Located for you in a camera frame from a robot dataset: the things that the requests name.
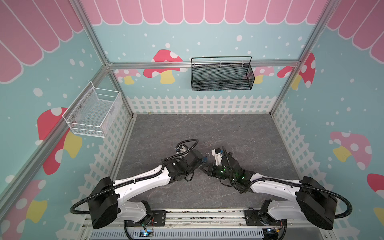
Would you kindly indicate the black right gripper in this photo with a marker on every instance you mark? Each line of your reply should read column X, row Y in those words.
column 212, row 168

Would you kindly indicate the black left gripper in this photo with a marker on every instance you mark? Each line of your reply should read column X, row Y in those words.
column 199, row 164

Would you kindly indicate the blue padlock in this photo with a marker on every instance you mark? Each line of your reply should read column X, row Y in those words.
column 206, row 156

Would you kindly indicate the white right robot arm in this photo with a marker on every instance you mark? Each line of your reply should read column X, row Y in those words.
column 302, row 199

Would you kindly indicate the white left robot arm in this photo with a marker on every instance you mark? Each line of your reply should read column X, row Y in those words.
column 112, row 201

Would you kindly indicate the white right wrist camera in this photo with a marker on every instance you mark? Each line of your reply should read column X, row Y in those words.
column 218, row 155

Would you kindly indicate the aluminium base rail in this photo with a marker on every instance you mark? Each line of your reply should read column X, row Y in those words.
column 207, row 224

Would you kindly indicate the black wire basket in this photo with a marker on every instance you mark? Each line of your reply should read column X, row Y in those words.
column 230, row 73

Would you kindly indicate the white wire basket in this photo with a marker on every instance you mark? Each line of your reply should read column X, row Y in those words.
column 93, row 112

